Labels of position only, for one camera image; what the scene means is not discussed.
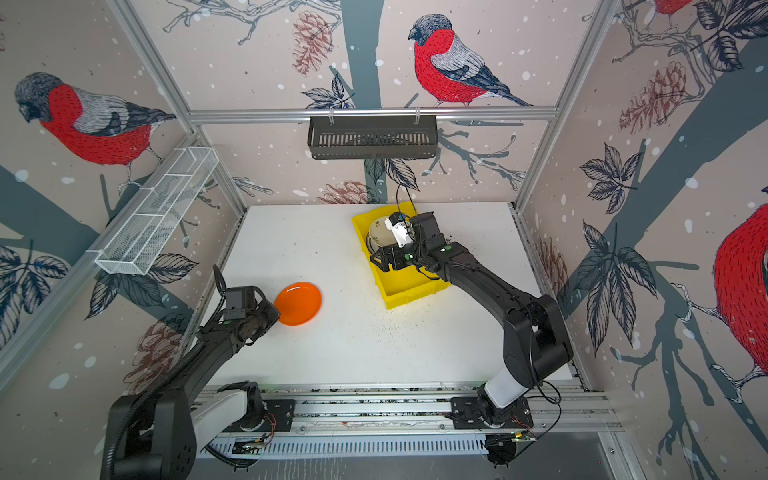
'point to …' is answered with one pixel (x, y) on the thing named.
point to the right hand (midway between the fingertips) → (381, 257)
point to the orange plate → (298, 303)
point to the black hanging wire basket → (372, 139)
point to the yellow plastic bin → (400, 286)
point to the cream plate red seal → (379, 235)
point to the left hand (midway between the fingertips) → (275, 310)
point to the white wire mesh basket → (158, 211)
